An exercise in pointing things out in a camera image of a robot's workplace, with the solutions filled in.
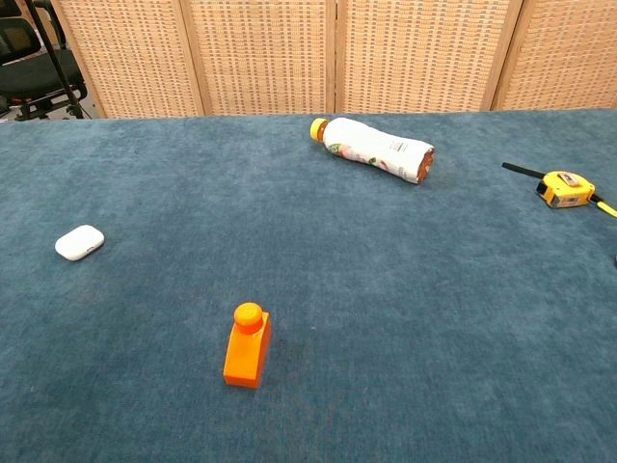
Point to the wooden rattan folding screen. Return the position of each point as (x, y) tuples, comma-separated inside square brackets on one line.
[(270, 53)]

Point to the white-labelled bottle with yellow cap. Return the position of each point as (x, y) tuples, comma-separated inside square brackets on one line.
[(376, 147)]

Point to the black office chair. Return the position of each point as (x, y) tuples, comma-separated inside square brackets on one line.
[(34, 72)]

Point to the white earbuds charging case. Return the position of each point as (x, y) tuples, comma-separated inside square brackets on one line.
[(78, 242)]

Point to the orange toy building block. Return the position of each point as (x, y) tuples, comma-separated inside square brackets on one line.
[(246, 354)]

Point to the yellow tape measure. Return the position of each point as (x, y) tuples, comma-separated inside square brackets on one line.
[(565, 189)]

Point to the blue velvet table cover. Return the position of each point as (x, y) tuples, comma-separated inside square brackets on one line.
[(337, 270)]

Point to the black tripod stand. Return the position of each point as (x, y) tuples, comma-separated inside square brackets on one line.
[(53, 53)]

